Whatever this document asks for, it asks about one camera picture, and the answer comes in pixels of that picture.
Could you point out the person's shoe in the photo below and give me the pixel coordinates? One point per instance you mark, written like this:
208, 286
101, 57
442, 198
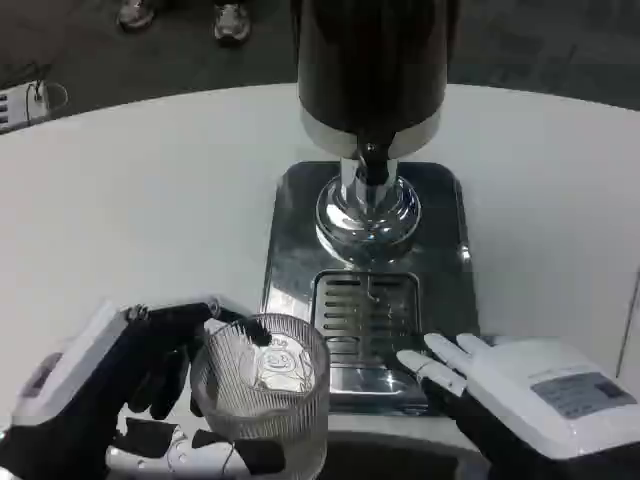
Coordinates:
135, 12
231, 21

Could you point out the white power strip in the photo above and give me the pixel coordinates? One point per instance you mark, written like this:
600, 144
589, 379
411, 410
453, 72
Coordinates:
22, 105

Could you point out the steel drip tray with grid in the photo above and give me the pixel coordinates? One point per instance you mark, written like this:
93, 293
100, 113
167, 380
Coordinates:
370, 320

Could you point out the clear ribbed glass cup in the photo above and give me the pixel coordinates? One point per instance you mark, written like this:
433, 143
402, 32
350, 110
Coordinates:
265, 395

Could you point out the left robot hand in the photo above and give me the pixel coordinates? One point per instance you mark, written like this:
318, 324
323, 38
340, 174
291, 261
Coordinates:
100, 360

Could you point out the black drink dispenser with tap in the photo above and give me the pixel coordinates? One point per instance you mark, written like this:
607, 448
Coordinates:
371, 115

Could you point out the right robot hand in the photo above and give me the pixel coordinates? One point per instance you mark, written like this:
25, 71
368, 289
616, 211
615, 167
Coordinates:
525, 395

